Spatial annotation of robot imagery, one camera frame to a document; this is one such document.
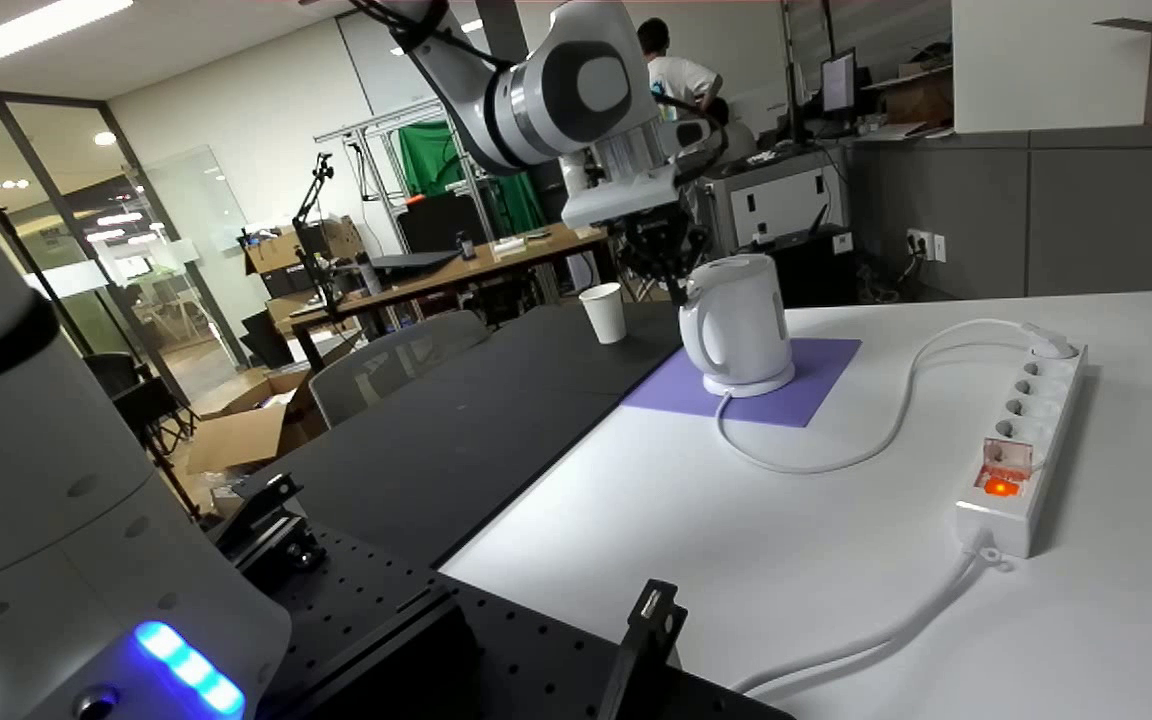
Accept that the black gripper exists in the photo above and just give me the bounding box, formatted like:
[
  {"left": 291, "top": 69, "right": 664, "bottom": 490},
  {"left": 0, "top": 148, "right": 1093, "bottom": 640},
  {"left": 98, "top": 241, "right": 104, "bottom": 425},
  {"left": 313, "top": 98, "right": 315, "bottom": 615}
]
[{"left": 611, "top": 205, "right": 699, "bottom": 306}]

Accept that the white power strip supply cable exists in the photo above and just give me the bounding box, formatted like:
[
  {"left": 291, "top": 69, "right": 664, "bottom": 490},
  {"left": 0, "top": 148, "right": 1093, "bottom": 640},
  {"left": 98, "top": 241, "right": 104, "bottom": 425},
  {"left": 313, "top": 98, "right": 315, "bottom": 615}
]
[{"left": 730, "top": 536, "right": 1009, "bottom": 707}]

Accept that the white power strip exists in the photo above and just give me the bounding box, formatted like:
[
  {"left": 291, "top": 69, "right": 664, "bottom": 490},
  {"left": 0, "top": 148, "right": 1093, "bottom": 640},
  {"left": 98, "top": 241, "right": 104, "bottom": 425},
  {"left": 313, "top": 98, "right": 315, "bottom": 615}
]
[{"left": 951, "top": 339, "right": 1093, "bottom": 565}]

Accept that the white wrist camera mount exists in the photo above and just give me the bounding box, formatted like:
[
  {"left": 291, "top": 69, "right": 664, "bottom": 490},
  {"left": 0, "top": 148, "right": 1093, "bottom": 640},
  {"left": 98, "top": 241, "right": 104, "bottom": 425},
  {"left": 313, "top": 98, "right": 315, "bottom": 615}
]
[{"left": 554, "top": 165, "right": 684, "bottom": 229}]

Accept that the black tripod with camera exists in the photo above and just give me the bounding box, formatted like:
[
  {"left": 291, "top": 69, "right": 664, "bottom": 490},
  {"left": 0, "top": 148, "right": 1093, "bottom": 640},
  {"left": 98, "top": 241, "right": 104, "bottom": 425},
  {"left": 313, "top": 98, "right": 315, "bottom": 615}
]
[{"left": 285, "top": 148, "right": 386, "bottom": 324}]

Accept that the white kettle cable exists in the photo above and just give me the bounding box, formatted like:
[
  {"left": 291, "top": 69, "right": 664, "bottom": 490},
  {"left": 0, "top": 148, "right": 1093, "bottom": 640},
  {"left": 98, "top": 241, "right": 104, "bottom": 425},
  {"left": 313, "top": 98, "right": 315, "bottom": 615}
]
[{"left": 712, "top": 312, "right": 1089, "bottom": 480}]

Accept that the white wall outlet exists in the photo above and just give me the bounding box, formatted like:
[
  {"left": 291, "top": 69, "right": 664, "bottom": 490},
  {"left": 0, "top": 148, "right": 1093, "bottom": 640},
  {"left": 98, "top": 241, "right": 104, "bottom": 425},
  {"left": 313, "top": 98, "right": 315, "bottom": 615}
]
[{"left": 905, "top": 222, "right": 951, "bottom": 268}]

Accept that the wooden table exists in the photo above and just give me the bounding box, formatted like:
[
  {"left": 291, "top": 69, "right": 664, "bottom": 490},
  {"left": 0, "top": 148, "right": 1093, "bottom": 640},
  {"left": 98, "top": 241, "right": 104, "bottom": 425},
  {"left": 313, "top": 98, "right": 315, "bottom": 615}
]
[{"left": 285, "top": 221, "right": 615, "bottom": 372}]

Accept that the black clamp bracket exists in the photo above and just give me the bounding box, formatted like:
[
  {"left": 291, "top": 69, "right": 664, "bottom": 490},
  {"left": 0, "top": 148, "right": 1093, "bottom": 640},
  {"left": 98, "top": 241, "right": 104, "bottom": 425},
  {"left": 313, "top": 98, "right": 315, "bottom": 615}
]
[{"left": 591, "top": 576, "right": 690, "bottom": 720}]

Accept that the green cloth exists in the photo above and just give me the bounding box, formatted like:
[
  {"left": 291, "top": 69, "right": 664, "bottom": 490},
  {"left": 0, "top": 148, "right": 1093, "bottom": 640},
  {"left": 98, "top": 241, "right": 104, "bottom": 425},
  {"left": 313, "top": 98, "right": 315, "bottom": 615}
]
[{"left": 393, "top": 121, "right": 546, "bottom": 241}]

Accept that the white electric kettle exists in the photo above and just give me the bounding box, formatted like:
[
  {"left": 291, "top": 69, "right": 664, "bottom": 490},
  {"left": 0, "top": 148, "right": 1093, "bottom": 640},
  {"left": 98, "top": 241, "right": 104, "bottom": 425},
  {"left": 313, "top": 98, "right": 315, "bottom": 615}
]
[{"left": 672, "top": 249, "right": 798, "bottom": 402}]

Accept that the brown cardboard box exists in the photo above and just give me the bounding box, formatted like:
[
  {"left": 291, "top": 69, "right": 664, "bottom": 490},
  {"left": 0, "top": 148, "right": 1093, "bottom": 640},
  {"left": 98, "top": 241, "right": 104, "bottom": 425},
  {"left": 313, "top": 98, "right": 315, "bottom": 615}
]
[{"left": 169, "top": 367, "right": 328, "bottom": 519}]

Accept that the gray office chair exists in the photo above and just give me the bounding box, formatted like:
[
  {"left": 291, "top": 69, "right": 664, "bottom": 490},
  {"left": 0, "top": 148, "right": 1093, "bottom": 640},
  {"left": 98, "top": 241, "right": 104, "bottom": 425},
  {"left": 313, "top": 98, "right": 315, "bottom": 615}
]
[{"left": 305, "top": 306, "right": 497, "bottom": 435}]

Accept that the black computer monitor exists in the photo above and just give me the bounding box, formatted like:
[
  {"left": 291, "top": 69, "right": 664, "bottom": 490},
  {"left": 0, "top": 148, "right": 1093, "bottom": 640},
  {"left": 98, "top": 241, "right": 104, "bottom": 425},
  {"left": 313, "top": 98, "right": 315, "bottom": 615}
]
[{"left": 815, "top": 48, "right": 863, "bottom": 121}]

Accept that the gray office partition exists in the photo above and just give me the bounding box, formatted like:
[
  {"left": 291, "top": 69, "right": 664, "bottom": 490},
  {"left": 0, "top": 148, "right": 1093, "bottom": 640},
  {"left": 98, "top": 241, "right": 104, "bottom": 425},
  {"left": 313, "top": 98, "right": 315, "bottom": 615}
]
[{"left": 848, "top": 122, "right": 1152, "bottom": 305}]

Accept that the white paper cup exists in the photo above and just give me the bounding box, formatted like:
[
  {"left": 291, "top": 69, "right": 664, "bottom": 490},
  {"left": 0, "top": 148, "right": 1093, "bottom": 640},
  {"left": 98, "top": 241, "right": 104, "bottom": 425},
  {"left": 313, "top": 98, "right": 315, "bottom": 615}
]
[{"left": 576, "top": 277, "right": 630, "bottom": 351}]

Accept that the purple mat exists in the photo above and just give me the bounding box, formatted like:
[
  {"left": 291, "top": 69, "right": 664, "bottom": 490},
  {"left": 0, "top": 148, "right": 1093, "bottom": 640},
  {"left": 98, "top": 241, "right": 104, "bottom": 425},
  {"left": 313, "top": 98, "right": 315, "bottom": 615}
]
[{"left": 620, "top": 331, "right": 867, "bottom": 433}]

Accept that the gray cabinet with white panel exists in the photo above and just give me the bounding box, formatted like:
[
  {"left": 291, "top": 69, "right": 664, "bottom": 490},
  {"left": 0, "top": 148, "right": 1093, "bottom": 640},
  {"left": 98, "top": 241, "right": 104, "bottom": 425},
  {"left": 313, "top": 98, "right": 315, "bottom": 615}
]
[{"left": 699, "top": 148, "right": 863, "bottom": 268}]

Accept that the person in white shirt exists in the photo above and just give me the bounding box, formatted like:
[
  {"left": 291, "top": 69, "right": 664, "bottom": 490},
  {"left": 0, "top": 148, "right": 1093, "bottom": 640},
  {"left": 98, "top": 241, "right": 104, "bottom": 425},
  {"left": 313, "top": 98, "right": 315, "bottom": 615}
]
[{"left": 630, "top": 12, "right": 729, "bottom": 114}]

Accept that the black mount block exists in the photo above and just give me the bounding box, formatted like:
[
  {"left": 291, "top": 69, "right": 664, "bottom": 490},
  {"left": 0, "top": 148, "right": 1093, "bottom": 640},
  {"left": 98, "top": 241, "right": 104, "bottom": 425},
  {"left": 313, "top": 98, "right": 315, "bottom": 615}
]
[{"left": 203, "top": 462, "right": 322, "bottom": 572}]

